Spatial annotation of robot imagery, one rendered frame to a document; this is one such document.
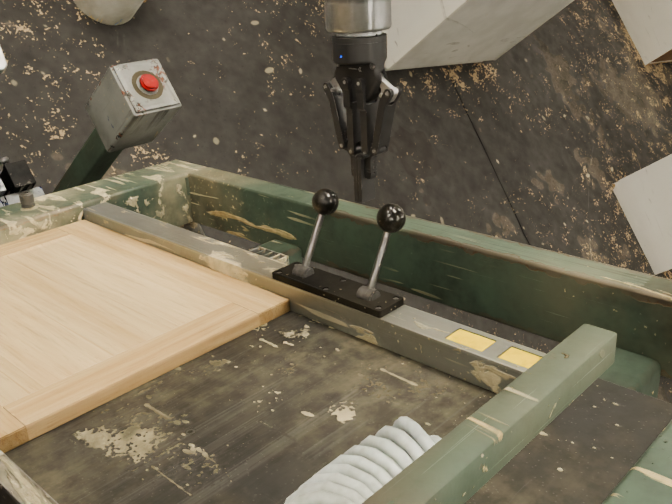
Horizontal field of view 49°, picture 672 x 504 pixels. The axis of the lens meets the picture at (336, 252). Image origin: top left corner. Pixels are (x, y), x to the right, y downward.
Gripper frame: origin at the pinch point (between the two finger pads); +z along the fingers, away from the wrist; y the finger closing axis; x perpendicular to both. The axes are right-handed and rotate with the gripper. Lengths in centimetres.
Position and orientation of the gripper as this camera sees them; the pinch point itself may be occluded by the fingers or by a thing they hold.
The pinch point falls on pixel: (364, 177)
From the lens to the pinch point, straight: 107.8
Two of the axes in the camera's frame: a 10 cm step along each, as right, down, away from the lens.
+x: -6.8, 3.1, -6.6
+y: -7.3, -2.3, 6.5
